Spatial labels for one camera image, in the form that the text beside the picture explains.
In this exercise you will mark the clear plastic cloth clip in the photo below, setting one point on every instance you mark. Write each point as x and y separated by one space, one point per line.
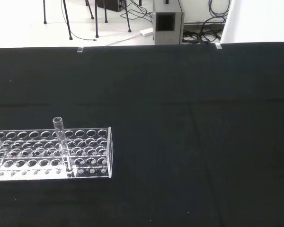
80 49
218 46

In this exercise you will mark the grey metal box unit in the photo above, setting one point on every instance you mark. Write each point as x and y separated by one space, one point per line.
156 35

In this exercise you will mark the clear test tube rack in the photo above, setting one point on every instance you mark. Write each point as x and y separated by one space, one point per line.
109 151

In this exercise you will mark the black equipment case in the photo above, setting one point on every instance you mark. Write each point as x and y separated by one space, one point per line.
109 4

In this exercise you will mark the white board panel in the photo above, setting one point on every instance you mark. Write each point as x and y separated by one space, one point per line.
258 21

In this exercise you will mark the black tripod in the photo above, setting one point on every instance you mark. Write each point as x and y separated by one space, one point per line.
67 21
96 23

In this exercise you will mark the black bench cloth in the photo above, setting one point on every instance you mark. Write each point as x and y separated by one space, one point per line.
180 142

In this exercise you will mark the white power strip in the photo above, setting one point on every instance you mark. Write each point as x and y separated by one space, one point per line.
146 31

